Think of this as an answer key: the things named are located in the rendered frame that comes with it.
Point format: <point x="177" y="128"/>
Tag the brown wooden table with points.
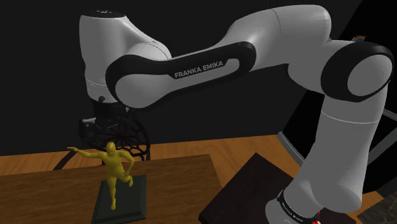
<point x="180" y="186"/>

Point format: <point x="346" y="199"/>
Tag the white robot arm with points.
<point x="341" y="149"/>

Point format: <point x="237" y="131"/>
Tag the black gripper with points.
<point x="107" y="113"/>

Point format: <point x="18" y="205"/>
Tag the dark robot stand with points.
<point x="248" y="189"/>

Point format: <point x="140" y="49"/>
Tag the yellow figure on dark base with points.
<point x="116" y="164"/>

